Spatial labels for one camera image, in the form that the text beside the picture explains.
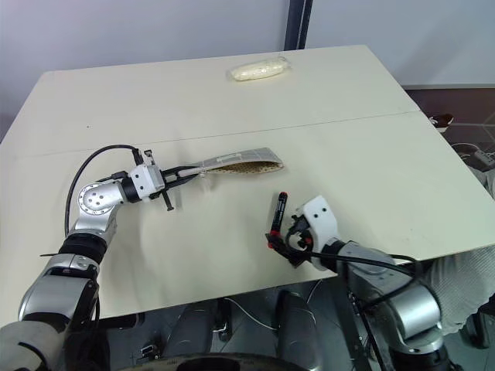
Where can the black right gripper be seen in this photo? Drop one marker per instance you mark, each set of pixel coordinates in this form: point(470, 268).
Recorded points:
point(298, 224)

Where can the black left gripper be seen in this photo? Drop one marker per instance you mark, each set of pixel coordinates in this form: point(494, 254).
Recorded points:
point(168, 201)

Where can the black marker with red cap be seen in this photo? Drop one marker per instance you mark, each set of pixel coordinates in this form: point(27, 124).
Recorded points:
point(277, 212)

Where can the grey grid mesh pouch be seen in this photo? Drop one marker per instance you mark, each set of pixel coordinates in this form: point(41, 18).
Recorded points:
point(247, 163)

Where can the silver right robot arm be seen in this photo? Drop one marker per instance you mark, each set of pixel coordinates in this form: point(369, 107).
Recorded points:
point(410, 309)

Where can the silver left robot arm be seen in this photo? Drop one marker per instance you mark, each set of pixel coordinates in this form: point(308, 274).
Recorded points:
point(93, 201)

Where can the dark rounded shape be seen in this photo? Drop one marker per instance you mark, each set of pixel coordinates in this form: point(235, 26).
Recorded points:
point(195, 328)
point(299, 328)

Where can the clear bag of white grains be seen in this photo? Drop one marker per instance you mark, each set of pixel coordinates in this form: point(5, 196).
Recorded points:
point(257, 69)

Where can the white textured cloth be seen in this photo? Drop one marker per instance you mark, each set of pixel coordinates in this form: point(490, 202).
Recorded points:
point(460, 290)

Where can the dark vertical pole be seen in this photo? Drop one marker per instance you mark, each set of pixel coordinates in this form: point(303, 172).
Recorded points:
point(292, 23)

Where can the brown and white shoe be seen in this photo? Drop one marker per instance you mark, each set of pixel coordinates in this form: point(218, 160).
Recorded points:
point(442, 120)

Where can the white power strip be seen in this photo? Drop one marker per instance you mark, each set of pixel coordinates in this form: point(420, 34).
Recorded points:
point(480, 157)

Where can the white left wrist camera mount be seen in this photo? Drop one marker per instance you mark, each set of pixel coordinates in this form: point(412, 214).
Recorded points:
point(145, 180)

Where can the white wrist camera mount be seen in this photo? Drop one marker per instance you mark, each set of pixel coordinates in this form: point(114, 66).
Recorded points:
point(319, 220)
point(145, 180)

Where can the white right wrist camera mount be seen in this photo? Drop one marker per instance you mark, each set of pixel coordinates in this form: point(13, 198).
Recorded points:
point(319, 220)

